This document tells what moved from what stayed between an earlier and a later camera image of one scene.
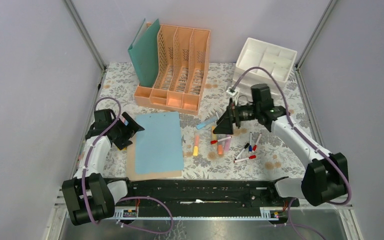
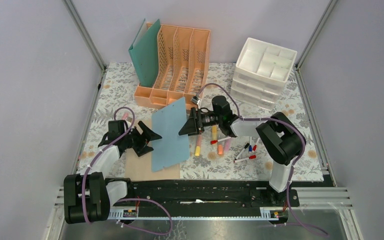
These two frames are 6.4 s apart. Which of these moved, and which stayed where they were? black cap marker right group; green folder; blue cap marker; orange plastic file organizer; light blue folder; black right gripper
Moved: black right gripper; light blue folder
Stayed: green folder; orange plastic file organizer; blue cap marker; black cap marker right group
